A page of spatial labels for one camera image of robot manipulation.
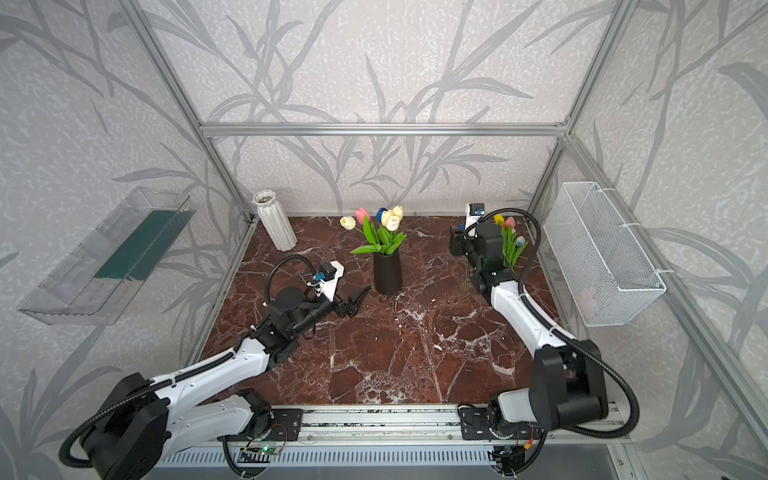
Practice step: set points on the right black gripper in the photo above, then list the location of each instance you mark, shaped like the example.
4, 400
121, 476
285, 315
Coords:
477, 278

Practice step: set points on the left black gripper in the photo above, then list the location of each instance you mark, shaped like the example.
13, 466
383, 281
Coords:
339, 305

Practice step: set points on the bunch of remaining tulips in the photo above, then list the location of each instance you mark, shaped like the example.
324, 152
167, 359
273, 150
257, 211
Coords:
513, 243

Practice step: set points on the black cylindrical vase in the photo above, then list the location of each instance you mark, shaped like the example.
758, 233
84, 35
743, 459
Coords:
387, 273

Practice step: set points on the white tulip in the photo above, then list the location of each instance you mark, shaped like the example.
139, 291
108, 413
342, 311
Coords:
372, 244

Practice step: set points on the pink tulip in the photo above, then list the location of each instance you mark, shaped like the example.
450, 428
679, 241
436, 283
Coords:
362, 214

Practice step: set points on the pale yellow tulip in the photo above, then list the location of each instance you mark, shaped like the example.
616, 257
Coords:
394, 239

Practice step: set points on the blue tulip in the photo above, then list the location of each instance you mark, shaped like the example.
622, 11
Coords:
381, 213

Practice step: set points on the white ribbed vase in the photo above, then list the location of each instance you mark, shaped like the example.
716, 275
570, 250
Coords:
275, 220

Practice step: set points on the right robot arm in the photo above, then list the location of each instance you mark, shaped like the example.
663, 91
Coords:
567, 388

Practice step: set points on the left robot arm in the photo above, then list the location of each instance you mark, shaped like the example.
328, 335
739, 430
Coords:
146, 420

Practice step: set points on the pink object in basket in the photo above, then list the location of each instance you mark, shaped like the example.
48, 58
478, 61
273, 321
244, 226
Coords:
588, 303

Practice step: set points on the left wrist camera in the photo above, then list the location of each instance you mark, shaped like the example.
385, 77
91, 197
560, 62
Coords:
326, 279

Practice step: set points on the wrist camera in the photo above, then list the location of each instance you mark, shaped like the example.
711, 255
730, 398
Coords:
326, 279
474, 212

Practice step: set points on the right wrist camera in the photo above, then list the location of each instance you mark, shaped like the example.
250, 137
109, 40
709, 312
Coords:
474, 212

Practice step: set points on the white wire mesh basket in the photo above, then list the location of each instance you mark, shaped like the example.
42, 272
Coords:
595, 246

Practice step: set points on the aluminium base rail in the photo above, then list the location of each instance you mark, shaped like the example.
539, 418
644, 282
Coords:
383, 436

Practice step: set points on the horizontal aluminium frame bar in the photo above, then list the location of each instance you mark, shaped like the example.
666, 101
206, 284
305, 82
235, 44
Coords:
219, 129

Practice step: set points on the clear plastic wall tray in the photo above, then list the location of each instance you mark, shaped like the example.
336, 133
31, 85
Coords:
96, 282

